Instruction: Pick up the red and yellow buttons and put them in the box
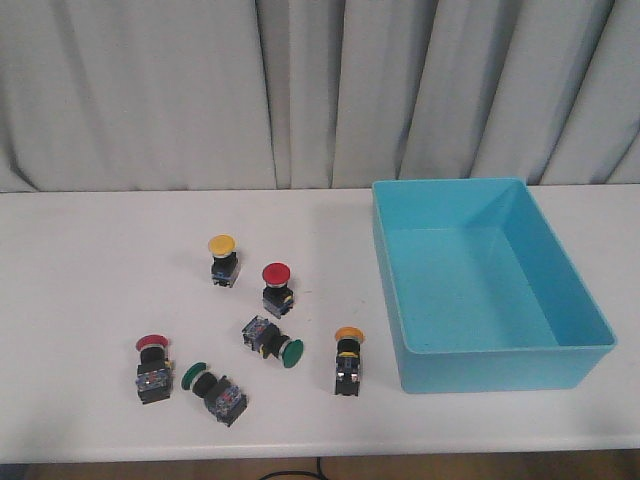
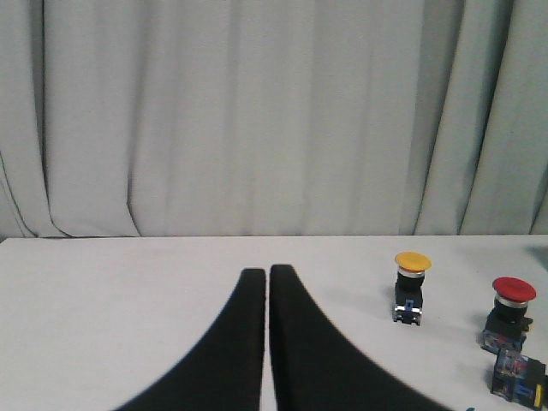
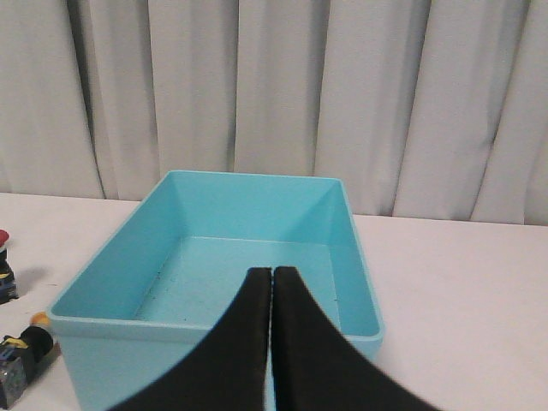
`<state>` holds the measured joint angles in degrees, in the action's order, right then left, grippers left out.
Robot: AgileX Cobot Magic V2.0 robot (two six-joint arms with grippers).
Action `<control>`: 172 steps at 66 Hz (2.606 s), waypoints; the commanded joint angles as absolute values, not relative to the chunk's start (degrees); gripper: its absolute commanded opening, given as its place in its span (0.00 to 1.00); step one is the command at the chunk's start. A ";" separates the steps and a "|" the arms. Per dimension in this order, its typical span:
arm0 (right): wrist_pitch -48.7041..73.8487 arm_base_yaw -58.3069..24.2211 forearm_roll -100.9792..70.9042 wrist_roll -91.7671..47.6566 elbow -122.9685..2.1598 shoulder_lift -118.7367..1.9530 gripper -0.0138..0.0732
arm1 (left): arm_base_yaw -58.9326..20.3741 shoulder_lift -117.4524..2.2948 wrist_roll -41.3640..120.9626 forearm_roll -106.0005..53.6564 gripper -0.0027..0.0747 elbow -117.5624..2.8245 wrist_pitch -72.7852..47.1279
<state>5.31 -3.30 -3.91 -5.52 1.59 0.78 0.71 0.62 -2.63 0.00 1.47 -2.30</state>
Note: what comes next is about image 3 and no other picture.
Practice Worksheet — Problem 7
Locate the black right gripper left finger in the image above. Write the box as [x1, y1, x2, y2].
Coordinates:
[113, 267, 272, 410]

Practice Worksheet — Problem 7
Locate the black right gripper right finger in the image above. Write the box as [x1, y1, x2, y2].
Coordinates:
[271, 266, 433, 410]

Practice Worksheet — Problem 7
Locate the white pleated curtain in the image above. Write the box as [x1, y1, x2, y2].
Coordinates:
[1, 1, 547, 225]

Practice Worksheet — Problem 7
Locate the red button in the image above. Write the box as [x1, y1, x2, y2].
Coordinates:
[1, 229, 19, 304]

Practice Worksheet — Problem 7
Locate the light blue plastic box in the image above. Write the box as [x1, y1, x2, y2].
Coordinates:
[47, 170, 384, 410]

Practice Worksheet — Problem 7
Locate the yellow button on table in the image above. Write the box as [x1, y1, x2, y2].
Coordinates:
[1, 312, 57, 410]

